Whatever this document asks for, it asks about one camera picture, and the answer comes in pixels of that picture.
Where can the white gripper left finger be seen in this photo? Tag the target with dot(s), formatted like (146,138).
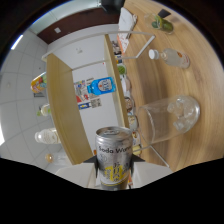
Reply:
(78,175)

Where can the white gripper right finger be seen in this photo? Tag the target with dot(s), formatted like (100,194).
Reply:
(151,173)

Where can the silver soda water can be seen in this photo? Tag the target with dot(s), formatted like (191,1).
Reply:
(113,156)

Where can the glass jar with cork lid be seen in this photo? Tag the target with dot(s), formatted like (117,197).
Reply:
(58,158)

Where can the clear drinking glass with ice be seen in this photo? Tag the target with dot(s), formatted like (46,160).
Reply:
(166,116)

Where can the white-framed wooden shelf rack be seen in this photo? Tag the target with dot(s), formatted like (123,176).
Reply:
(63,110)

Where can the clear bottle with green label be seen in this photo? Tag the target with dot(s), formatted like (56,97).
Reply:
(44,110)

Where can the blue liquid bottle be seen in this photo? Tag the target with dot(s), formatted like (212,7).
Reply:
(101,86)

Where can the brown door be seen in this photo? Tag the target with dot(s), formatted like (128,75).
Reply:
(80,23)

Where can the white notebook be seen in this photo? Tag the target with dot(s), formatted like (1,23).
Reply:
(126,20)

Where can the black chair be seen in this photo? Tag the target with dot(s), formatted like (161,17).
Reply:
(113,5)

